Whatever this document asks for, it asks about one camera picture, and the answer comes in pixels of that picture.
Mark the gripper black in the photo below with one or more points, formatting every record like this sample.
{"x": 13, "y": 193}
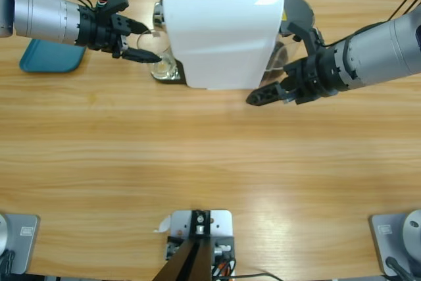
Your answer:
{"x": 95, "y": 31}
{"x": 322, "y": 80}

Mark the clear drinking glass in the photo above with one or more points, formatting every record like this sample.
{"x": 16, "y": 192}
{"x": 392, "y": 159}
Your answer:
{"x": 162, "y": 67}

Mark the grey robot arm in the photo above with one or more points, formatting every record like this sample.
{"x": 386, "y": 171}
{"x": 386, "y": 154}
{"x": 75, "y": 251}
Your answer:
{"x": 378, "y": 54}
{"x": 39, "y": 17}

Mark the white capsule coffee machine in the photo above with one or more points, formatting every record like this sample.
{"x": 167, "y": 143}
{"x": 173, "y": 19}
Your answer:
{"x": 223, "y": 37}

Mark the clear water tank dark lid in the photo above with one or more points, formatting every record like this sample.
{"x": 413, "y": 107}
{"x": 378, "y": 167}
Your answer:
{"x": 296, "y": 8}

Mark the teal plastic tray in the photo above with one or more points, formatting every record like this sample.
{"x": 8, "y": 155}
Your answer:
{"x": 49, "y": 60}

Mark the black capsule holder with rods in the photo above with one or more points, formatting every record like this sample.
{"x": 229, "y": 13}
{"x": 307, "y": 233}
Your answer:
{"x": 401, "y": 4}

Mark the white tape scrap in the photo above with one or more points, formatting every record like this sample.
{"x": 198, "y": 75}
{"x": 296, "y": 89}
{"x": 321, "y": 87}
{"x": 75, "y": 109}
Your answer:
{"x": 163, "y": 225}

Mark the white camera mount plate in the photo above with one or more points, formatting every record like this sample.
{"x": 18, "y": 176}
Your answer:
{"x": 220, "y": 225}

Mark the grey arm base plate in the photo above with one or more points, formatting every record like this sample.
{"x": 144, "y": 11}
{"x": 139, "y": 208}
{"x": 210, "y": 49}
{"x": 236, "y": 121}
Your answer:
{"x": 23, "y": 238}
{"x": 391, "y": 235}

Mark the dark camera mount post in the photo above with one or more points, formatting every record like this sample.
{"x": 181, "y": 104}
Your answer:
{"x": 190, "y": 261}

